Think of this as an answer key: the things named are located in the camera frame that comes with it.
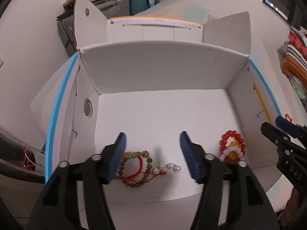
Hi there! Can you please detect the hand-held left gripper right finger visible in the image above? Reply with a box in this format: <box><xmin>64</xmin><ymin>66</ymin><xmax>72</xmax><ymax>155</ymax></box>
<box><xmin>180</xmin><ymin>131</ymin><xmax>281</xmax><ymax>230</ymax></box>

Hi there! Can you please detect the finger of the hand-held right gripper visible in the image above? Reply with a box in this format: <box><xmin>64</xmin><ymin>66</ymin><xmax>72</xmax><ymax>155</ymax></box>
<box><xmin>261</xmin><ymin>122</ymin><xmax>292</xmax><ymax>150</ymax></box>
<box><xmin>275</xmin><ymin>116</ymin><xmax>307</xmax><ymax>140</ymax></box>

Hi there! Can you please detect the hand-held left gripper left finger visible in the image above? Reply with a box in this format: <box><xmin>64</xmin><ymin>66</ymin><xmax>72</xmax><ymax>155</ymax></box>
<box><xmin>26</xmin><ymin>132</ymin><xmax>127</xmax><ymax>230</ymax></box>

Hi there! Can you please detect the dark green bead bracelet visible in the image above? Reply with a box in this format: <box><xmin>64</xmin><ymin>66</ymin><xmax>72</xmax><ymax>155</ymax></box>
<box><xmin>117</xmin><ymin>150</ymin><xmax>154</xmax><ymax>189</ymax></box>

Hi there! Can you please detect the pearl bead jewelry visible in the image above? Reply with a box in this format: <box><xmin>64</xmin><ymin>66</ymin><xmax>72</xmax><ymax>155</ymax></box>
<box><xmin>153</xmin><ymin>163</ymin><xmax>181</xmax><ymax>175</ymax></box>

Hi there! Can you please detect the large red cord bracelet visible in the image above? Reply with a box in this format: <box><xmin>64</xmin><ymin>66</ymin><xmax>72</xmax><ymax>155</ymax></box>
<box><xmin>115</xmin><ymin>151</ymin><xmax>168</xmax><ymax>181</ymax></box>

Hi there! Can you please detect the white bead bracelet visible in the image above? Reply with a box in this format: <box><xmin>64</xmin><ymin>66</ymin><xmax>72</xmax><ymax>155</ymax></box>
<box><xmin>220</xmin><ymin>147</ymin><xmax>244</xmax><ymax>164</ymax></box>

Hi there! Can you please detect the red bead bracelet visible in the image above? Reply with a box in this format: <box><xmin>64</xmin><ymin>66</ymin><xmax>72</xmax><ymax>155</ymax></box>
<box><xmin>219</xmin><ymin>130</ymin><xmax>246</xmax><ymax>160</ymax></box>

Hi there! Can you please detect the yellow bead bracelet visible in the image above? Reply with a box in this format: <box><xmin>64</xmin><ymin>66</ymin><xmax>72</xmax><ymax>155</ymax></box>
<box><xmin>227</xmin><ymin>142</ymin><xmax>240</xmax><ymax>161</ymax></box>

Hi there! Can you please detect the white cardboard box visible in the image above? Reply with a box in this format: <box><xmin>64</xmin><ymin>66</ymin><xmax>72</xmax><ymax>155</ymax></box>
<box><xmin>30</xmin><ymin>0</ymin><xmax>285</xmax><ymax>230</ymax></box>

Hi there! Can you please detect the person's right hand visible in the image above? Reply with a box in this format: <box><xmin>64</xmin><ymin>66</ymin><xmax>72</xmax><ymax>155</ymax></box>
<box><xmin>283</xmin><ymin>188</ymin><xmax>300</xmax><ymax>228</ymax></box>

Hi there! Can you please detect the floral quilt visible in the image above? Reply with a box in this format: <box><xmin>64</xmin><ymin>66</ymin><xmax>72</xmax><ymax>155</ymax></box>
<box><xmin>289</xmin><ymin>74</ymin><xmax>307</xmax><ymax>106</ymax></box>

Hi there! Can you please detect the striped folded blanket pile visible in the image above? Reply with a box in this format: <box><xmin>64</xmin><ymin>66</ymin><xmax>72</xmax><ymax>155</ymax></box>
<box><xmin>282</xmin><ymin>31</ymin><xmax>307</xmax><ymax>77</ymax></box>

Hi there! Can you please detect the grey suitcase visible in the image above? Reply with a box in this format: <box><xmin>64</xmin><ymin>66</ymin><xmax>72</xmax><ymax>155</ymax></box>
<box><xmin>57</xmin><ymin>0</ymin><xmax>130</xmax><ymax>56</ymax></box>

